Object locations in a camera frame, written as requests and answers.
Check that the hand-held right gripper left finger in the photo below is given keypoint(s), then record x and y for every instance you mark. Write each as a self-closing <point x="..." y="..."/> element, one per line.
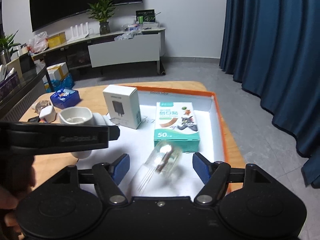
<point x="121" y="165"/>

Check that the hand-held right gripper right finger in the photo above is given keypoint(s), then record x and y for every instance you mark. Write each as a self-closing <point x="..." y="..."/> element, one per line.
<point x="201" y="168"/>

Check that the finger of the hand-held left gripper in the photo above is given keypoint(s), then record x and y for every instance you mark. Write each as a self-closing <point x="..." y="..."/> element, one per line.
<point x="113" y="133"/>

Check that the red and blue card box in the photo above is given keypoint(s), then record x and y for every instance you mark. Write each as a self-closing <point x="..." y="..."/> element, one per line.
<point x="43" y="120"/>

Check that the white charger cube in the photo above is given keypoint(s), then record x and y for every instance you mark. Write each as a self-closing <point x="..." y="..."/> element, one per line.
<point x="47" y="113"/>

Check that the white charger box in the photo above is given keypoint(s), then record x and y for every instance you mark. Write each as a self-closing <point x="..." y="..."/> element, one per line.
<point x="122" y="107"/>

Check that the white plug-in heater green light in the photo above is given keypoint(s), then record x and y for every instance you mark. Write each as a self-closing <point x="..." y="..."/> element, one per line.
<point x="75" y="115"/>

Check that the orange cardboard box white inside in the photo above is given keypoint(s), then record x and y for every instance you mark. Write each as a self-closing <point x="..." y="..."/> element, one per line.
<point x="208" y="132"/>

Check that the gold bottle with white cap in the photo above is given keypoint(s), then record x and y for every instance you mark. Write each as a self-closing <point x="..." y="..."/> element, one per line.
<point x="160" y="166"/>

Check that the green and white bandage box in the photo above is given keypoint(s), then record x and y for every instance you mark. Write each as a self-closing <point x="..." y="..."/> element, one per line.
<point x="177" y="125"/>

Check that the person's left hand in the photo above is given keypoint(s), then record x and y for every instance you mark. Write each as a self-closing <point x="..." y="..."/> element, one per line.
<point x="6" y="220"/>

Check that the blue tin box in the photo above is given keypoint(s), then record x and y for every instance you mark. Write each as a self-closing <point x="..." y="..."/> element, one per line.
<point x="65" y="97"/>

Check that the blue plastic bag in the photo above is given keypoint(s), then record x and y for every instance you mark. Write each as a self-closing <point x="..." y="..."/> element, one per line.
<point x="61" y="84"/>

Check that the black glass top counter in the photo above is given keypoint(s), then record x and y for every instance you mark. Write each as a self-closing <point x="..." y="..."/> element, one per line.
<point x="22" y="85"/>

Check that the white cardboard box yellow tape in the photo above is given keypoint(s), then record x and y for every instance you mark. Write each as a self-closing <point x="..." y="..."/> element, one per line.
<point x="57" y="71"/>

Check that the purple patterned tin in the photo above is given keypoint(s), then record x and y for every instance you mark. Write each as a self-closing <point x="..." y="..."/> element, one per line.
<point x="8" y="83"/>

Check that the black cylinder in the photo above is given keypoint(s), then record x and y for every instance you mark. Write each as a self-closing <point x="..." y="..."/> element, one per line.
<point x="162" y="72"/>

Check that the white television cabinet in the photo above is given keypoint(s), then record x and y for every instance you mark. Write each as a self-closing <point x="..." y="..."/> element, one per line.
<point x="125" y="51"/>

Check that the white plastic bag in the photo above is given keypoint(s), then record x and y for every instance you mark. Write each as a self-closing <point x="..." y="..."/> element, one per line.
<point x="37" y="42"/>

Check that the leafy potted plant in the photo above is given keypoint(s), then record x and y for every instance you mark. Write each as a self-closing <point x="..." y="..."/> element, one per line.
<point x="7" y="42"/>

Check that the pile of small clear packets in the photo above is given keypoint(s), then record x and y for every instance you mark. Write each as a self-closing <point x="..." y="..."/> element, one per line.
<point x="137" y="31"/>

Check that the white router with antennas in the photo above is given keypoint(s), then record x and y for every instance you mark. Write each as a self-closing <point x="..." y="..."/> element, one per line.
<point x="80" y="33"/>

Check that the potted plant in dark pot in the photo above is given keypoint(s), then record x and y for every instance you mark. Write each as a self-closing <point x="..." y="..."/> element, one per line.
<point x="102" y="12"/>

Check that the green and black box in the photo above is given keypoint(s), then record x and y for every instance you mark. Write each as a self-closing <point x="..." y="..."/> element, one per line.
<point x="146" y="16"/>

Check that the blue curtain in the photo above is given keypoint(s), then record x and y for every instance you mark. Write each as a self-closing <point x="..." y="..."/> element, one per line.
<point x="272" y="55"/>

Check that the black television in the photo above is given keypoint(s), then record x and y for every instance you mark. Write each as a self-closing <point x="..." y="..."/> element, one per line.
<point x="85" y="0"/>

